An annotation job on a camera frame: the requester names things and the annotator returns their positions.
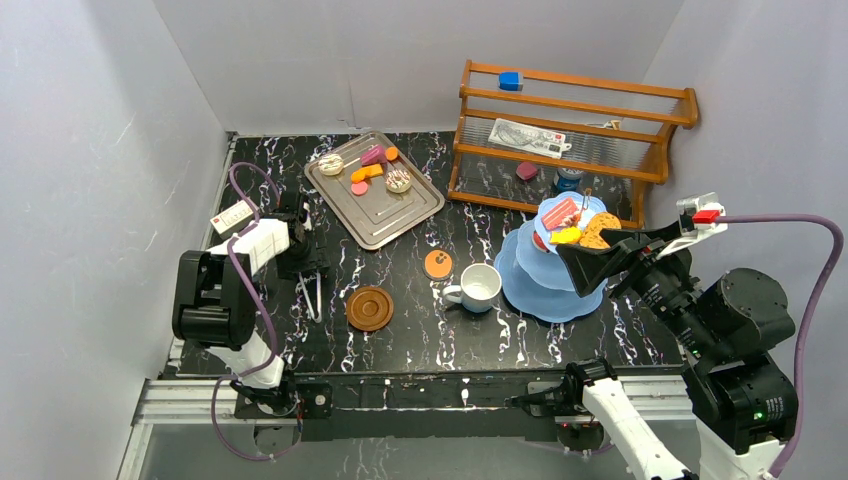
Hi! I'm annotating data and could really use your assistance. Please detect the packaged ruler protractor set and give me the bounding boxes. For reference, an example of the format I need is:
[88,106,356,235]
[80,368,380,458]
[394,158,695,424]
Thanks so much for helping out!
[488,118,572,159]

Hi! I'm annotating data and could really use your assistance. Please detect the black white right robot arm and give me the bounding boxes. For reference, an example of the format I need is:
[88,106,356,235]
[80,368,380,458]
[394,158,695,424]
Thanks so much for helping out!
[507,230,800,479]

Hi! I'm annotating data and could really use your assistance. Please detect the white ceramic mug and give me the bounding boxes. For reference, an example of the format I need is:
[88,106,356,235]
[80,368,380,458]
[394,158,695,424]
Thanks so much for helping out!
[441,263,502,313]

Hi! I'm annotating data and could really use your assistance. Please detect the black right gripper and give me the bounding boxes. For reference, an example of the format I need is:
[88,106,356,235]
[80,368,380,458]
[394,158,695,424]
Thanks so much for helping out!
[553,218,720,357]

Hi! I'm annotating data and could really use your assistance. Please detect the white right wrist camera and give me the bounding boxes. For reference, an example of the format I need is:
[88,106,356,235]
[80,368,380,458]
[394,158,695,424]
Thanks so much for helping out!
[658,192,728,258]

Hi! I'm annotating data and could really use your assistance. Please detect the red sprinkled donut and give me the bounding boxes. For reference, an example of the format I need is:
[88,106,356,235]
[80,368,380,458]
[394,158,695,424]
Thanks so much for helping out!
[532,231,550,253]

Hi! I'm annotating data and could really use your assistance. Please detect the brown chocolate chip cookie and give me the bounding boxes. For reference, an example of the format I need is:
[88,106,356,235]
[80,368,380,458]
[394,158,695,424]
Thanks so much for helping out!
[578,212,622,250]

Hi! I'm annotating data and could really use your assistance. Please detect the orange black round coaster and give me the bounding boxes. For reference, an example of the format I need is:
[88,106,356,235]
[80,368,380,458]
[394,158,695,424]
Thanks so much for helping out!
[423,249,455,281]

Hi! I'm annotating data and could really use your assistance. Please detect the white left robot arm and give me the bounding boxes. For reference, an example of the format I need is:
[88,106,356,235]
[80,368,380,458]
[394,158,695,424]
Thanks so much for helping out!
[172,191,329,416]

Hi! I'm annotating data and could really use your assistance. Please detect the wooden two-tier shelf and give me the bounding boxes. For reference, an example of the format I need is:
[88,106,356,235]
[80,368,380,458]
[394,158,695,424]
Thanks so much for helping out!
[448,60,699,227]

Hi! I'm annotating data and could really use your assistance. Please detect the blue lidded jar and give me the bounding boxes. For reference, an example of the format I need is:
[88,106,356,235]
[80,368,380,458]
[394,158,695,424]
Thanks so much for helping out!
[553,168,584,192]

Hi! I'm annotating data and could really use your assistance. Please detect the small orange round cookie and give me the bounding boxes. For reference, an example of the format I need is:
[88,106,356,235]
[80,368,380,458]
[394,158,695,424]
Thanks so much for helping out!
[385,147,399,162]

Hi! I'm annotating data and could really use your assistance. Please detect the small white cardboard box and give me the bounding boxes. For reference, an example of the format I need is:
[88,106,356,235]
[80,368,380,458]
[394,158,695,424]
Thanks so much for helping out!
[210,200,254,240]

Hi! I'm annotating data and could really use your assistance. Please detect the white chocolate drizzled donut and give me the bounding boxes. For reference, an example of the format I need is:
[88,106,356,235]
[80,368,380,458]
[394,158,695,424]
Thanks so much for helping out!
[384,169,412,194]

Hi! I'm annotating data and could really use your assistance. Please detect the steel food tongs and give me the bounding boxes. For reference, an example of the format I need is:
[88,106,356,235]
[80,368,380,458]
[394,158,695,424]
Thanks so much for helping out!
[298,270,323,324]

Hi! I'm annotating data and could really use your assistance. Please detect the blue three-tier cake stand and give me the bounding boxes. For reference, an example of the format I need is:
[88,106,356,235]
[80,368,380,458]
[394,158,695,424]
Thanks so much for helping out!
[495,217,607,323]

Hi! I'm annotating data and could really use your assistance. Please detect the maroon heart-shaped object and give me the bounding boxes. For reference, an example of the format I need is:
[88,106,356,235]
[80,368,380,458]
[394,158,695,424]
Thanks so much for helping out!
[516,162,539,182]

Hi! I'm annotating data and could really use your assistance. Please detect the blue block on shelf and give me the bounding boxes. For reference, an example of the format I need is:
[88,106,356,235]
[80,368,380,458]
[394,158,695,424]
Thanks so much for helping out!
[498,71,524,92]

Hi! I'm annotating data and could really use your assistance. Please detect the magenta cake wedge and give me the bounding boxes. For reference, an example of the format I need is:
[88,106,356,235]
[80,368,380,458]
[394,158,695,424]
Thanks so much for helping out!
[359,145,388,167]

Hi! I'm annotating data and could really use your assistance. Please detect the white iced round pastry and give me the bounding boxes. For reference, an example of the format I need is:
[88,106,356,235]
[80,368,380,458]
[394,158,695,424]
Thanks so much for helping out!
[318,153,345,176]

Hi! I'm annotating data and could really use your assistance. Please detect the brown wooden round coaster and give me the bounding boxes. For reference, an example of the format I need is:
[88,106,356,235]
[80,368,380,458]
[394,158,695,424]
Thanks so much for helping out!
[346,286,394,332]

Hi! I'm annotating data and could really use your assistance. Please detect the steel serving tray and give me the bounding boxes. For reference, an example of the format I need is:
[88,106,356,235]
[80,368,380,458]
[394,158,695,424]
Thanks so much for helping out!
[304,131,446,250]

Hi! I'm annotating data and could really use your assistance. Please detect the orange yellow pastry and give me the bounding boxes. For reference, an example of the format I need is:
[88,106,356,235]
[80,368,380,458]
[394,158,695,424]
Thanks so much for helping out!
[549,227,583,245]

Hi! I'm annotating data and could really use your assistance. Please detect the pink round macaron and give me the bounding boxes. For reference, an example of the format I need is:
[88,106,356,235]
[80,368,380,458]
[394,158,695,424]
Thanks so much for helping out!
[351,181,369,196]

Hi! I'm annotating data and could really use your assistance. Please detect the pink layered cake slice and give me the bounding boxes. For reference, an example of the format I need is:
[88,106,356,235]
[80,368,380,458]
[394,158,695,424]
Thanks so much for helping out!
[541,197,582,231]

